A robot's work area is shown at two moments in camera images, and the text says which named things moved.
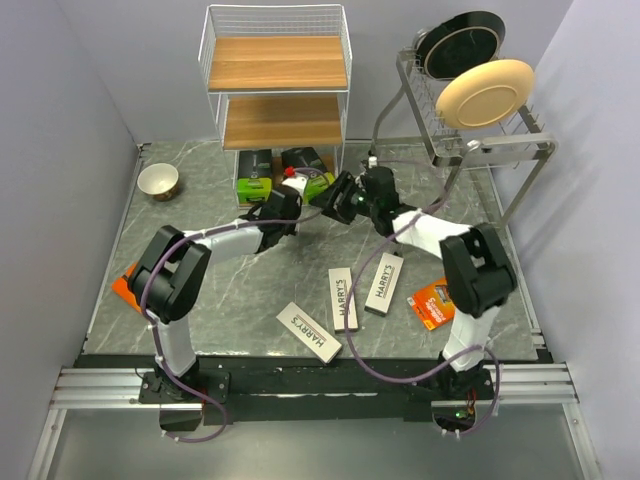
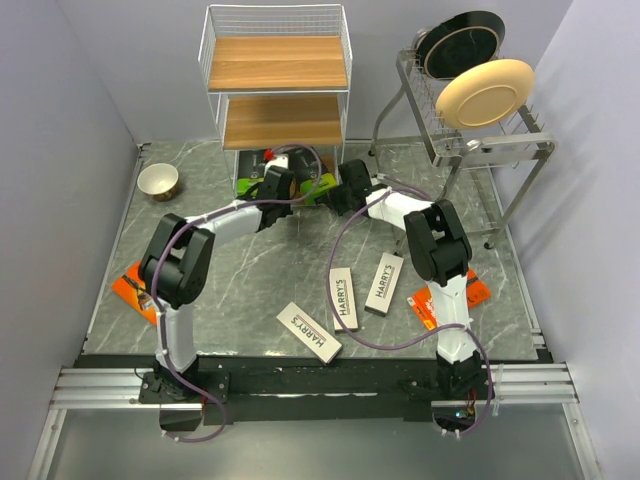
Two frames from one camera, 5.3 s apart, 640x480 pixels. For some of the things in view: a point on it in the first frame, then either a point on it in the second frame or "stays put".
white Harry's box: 310,332 stays put
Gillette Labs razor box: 254,175 stays put
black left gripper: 291,228 to 287,210
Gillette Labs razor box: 308,158 stays put
